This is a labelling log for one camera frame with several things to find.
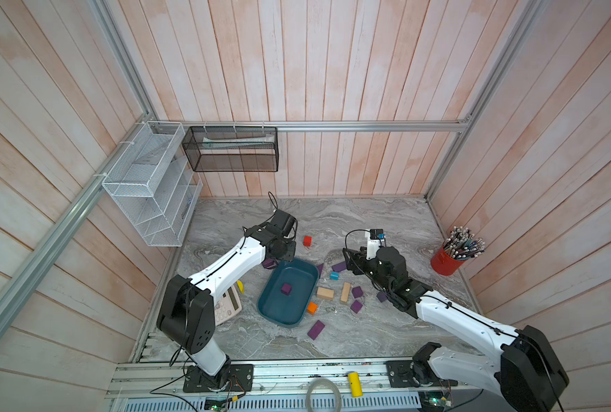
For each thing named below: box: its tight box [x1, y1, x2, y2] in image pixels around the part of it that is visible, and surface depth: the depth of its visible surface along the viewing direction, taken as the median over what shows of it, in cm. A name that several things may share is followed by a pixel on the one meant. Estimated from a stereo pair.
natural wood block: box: [316, 286, 335, 301], surface depth 90 cm
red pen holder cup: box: [430, 225, 487, 277], surface depth 86 cm
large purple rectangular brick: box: [307, 319, 326, 341], surface depth 83 cm
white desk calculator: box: [214, 284, 242, 326], surface depth 87 cm
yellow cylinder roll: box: [348, 372, 363, 398], surface depth 73 cm
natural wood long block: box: [339, 281, 351, 303], surface depth 92 cm
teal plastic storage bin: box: [257, 258, 320, 328], surface depth 92 cm
